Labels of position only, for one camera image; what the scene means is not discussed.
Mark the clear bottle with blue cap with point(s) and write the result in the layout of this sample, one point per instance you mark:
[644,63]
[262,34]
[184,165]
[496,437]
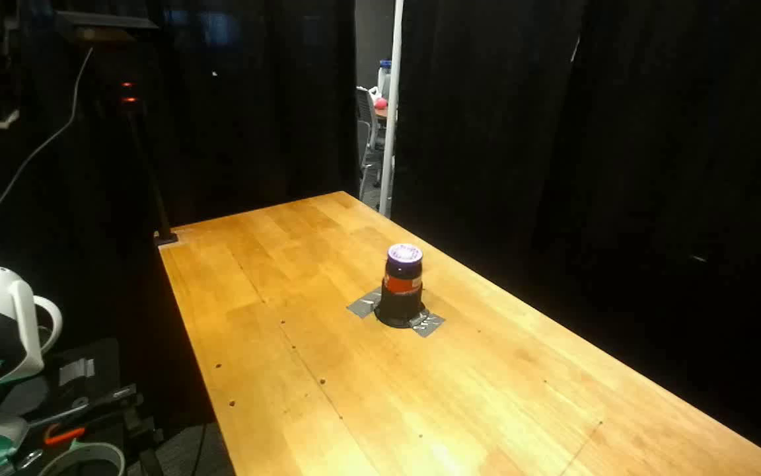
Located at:
[384,76]

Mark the narrow black curtain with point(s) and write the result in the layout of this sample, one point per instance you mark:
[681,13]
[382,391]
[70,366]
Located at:
[249,108]

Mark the grey tape patch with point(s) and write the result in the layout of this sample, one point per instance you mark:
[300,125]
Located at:
[74,372]

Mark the black camera tripod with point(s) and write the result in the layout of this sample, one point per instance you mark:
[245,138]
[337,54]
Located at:
[146,175]

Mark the grey square coaster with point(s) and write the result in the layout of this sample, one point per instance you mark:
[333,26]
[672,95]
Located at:
[366,306]

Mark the wide black curtain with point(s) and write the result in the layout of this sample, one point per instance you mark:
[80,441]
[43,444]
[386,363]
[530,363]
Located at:
[628,134]

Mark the white robot base link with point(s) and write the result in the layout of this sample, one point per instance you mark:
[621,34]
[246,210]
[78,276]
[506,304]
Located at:
[2,296]

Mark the white vertical pole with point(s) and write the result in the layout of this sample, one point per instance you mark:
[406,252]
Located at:
[391,108]

